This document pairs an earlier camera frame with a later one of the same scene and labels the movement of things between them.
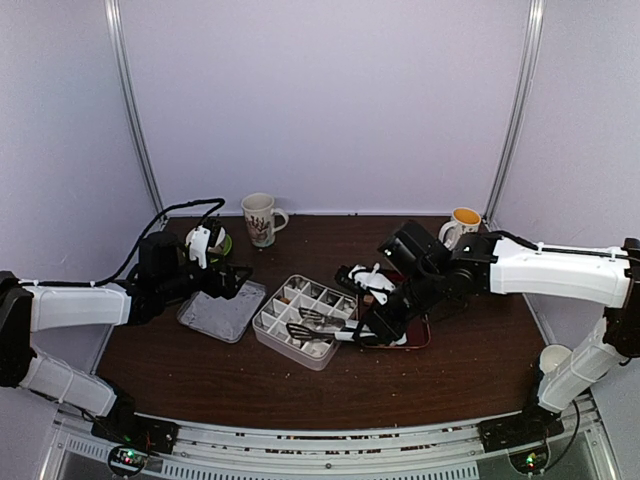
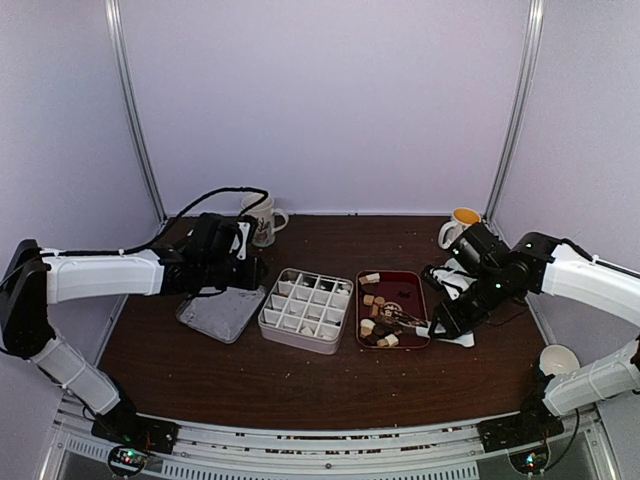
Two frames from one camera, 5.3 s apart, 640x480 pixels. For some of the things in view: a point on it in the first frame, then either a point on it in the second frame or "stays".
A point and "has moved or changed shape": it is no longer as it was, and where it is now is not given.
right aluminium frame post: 532,56 stays
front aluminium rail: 443,451 stays
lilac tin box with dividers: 270,322 has moved or changed shape
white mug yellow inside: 464,220 stays
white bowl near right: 552,356 stays
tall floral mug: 259,213 stays
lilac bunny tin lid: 226,319 stays
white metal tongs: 318,325 → 422,328
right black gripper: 388,331 → 453,323
